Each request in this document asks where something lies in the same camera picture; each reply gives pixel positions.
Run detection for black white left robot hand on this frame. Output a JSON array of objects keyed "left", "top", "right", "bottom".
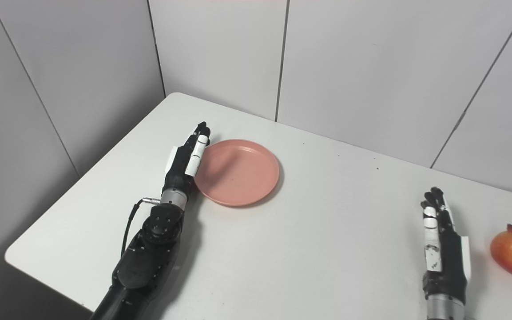
[{"left": 163, "top": 122, "right": 212, "bottom": 196}]

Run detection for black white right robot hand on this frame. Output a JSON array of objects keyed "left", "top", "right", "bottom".
[{"left": 420, "top": 187, "right": 472, "bottom": 305}]

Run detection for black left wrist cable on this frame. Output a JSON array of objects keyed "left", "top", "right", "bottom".
[{"left": 120, "top": 197, "right": 161, "bottom": 258}]

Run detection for pink round plate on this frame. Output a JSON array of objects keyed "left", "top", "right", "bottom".
[{"left": 194, "top": 139, "right": 280, "bottom": 207}]

